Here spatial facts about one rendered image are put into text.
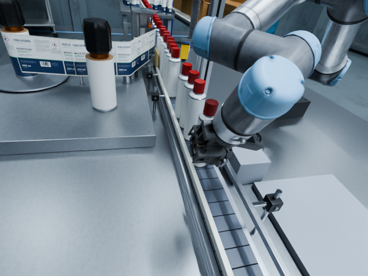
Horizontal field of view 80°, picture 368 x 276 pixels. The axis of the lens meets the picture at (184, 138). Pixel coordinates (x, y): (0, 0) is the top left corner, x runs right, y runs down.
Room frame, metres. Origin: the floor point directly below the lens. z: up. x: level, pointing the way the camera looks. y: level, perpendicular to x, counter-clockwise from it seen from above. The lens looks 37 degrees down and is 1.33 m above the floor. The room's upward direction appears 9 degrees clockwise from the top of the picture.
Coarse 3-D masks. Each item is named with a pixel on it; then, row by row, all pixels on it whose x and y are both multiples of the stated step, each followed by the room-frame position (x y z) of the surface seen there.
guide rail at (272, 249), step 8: (232, 168) 0.39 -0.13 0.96; (232, 176) 0.36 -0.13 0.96; (240, 184) 0.34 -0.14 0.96; (240, 192) 0.32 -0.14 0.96; (248, 200) 0.30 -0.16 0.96; (248, 208) 0.28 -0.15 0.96; (256, 216) 0.26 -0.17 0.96; (256, 224) 0.25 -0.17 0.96; (264, 232) 0.23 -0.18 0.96; (264, 240) 0.22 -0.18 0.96; (272, 240) 0.22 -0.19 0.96; (272, 248) 0.20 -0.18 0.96; (272, 256) 0.19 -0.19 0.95; (280, 256) 0.19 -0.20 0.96; (280, 264) 0.18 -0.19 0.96; (280, 272) 0.17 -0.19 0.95; (288, 272) 0.17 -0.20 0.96
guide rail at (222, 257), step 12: (156, 72) 1.07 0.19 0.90; (168, 96) 0.80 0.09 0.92; (168, 108) 0.73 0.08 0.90; (180, 132) 0.57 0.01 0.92; (180, 144) 0.53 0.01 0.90; (192, 168) 0.42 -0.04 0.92; (192, 180) 0.39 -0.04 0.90; (204, 204) 0.31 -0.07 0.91; (204, 216) 0.29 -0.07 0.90; (216, 228) 0.25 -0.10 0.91; (216, 240) 0.23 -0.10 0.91; (216, 252) 0.21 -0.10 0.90; (228, 264) 0.19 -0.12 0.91
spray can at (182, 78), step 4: (184, 64) 0.71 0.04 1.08; (188, 64) 0.72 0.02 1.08; (184, 68) 0.71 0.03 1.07; (188, 68) 0.70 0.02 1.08; (184, 72) 0.70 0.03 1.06; (180, 76) 0.71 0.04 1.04; (184, 76) 0.70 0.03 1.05; (180, 80) 0.70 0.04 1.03; (184, 80) 0.69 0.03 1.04; (180, 84) 0.70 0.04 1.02; (180, 88) 0.70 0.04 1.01; (176, 92) 0.71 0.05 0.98; (180, 92) 0.70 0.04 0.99; (176, 96) 0.71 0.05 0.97; (180, 96) 0.70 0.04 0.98; (176, 100) 0.71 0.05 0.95; (180, 100) 0.70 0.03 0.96; (176, 104) 0.70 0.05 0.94; (180, 104) 0.69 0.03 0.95; (176, 108) 0.70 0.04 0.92; (180, 108) 0.69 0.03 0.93; (176, 112) 0.70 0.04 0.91; (176, 116) 0.70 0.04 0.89
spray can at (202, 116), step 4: (208, 100) 0.48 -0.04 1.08; (212, 100) 0.49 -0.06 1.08; (216, 100) 0.49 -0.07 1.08; (208, 104) 0.47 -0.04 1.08; (212, 104) 0.47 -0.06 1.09; (216, 104) 0.47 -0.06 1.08; (204, 108) 0.48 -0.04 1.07; (208, 108) 0.47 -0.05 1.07; (212, 108) 0.47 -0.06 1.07; (216, 108) 0.47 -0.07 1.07; (204, 112) 0.47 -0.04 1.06; (208, 112) 0.47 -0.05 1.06; (212, 112) 0.47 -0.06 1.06; (200, 116) 0.47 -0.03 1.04; (204, 116) 0.47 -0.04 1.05; (208, 116) 0.47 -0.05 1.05; (212, 116) 0.47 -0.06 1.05; (200, 120) 0.46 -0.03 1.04; (192, 160) 0.47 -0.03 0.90; (196, 164) 0.46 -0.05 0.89; (200, 164) 0.46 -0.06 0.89; (204, 164) 0.46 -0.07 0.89
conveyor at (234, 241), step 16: (208, 176) 0.43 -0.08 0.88; (208, 192) 0.37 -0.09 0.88; (224, 192) 0.38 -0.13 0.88; (224, 208) 0.33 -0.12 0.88; (224, 224) 0.29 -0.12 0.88; (224, 240) 0.25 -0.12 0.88; (240, 240) 0.26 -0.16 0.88; (240, 256) 0.22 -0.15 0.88; (240, 272) 0.19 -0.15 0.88; (256, 272) 0.20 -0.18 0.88
